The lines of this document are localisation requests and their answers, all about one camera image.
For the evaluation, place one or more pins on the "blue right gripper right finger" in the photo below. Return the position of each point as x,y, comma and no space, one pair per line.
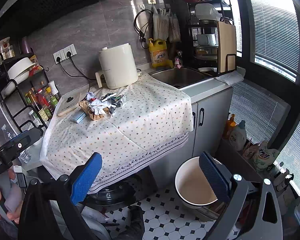
217,175

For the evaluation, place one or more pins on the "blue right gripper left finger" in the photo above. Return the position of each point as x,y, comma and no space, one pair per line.
83,177

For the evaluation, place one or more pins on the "white grey paper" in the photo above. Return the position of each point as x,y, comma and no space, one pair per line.
96,105

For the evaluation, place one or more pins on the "brown paper bag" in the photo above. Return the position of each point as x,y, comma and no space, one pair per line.
84,106

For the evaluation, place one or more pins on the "silver snack wrapper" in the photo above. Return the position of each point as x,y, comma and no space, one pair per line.
114,101

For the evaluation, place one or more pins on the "white round trash bin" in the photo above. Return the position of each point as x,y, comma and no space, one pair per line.
192,185

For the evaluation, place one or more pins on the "white cleaner bottle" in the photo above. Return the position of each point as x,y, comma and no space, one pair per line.
238,136

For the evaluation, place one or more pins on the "refill detergent pouch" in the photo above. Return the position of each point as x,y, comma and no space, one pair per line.
264,156

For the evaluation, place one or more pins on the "blue small pack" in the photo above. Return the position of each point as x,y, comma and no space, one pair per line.
78,117

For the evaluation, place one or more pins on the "floral patterned tablecloth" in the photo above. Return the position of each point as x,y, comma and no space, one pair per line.
155,120

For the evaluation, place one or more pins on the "orange spray bottle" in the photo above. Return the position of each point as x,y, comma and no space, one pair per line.
229,126

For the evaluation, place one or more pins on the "white cabinet door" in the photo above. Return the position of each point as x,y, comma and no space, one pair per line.
212,115

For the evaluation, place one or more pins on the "cream induction cooker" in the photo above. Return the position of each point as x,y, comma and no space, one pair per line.
70,102

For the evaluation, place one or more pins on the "red label oil bottle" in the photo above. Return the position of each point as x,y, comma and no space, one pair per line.
44,103

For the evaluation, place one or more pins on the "green label sauce bottle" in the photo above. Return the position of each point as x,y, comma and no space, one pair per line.
50,97

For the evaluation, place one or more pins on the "black spice rack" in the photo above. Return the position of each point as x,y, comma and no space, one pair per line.
5,80

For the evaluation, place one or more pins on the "white cap oil dispenser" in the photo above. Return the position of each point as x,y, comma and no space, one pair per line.
54,90

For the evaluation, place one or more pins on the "white bowl on rack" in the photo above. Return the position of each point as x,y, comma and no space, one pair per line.
19,67

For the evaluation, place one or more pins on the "cream air fryer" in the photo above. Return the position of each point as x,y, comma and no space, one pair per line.
117,66

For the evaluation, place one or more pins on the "stainless steel sink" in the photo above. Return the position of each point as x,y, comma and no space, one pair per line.
180,78

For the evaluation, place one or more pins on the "pink small figurine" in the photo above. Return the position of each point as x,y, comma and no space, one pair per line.
178,63

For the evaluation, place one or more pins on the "yellow detergent bottle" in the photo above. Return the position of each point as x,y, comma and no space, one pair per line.
159,54

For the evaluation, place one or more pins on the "wooden cutting board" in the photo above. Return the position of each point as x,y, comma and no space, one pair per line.
227,50

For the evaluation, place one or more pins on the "hanging plastic bags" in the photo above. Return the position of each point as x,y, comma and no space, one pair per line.
165,25

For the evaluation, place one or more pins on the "black dish rack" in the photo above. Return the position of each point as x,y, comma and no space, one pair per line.
202,38

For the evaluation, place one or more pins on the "white wall socket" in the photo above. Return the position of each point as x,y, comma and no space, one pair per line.
63,53

